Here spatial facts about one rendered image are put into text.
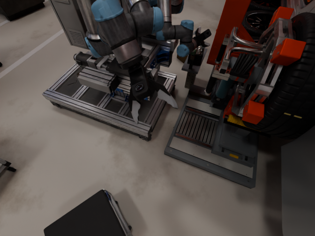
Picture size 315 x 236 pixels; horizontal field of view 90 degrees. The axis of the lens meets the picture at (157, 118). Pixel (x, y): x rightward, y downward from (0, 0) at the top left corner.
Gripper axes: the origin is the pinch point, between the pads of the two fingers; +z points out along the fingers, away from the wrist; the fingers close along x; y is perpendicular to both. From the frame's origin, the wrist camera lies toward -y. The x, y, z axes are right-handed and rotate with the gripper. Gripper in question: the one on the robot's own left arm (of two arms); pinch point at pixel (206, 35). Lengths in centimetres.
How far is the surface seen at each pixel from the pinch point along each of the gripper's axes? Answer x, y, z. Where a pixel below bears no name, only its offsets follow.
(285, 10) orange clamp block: 13.8, -43.4, 0.2
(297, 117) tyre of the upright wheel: 54, -38, -45
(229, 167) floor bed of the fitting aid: 107, 24, -27
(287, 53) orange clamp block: 24, -43, -43
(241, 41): 14.7, -24.1, -19.4
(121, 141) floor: 38, 100, -60
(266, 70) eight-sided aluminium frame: 29, -34, -40
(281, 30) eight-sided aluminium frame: 19, -42, -24
